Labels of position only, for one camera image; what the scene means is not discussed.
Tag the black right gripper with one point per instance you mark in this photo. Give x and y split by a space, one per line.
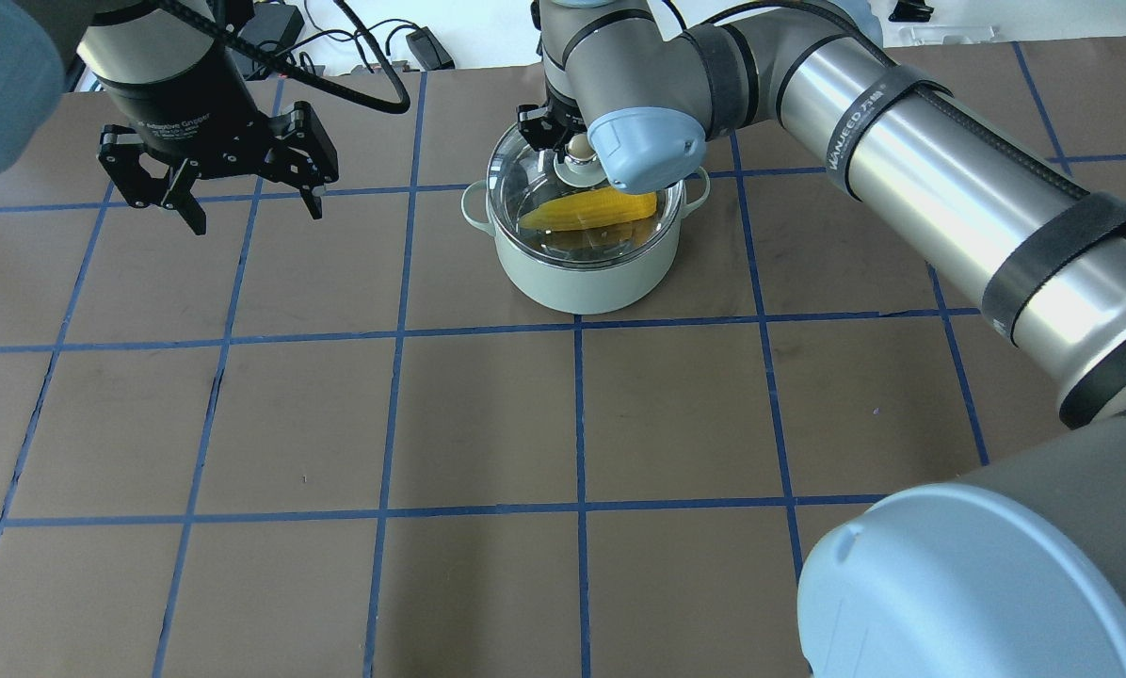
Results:
536 126

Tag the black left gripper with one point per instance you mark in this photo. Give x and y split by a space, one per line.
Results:
189 117

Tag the glass pot lid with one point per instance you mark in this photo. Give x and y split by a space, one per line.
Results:
533 208

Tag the yellow corn cob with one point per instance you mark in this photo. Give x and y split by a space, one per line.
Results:
589 209

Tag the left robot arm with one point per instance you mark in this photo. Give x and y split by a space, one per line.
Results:
135 42

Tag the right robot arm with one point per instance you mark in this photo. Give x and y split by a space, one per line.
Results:
812 458

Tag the pale green cooking pot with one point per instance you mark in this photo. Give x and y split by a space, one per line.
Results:
587 291

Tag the black power adapter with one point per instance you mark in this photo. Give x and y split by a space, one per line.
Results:
428 51

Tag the black box in background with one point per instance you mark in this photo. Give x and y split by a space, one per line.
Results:
273 26

